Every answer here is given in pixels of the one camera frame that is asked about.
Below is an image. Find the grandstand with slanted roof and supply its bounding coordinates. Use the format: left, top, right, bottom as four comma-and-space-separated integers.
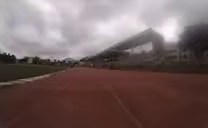
79, 23, 208, 72

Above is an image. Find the red running track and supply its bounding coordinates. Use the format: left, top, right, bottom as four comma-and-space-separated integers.
0, 66, 208, 128

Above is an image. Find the pale stone kerb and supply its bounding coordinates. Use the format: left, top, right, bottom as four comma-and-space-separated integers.
0, 68, 68, 90

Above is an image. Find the green grass field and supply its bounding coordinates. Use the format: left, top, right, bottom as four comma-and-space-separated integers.
0, 63, 70, 84

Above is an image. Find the distant row of trees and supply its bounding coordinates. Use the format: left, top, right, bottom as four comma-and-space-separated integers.
0, 51, 80, 66

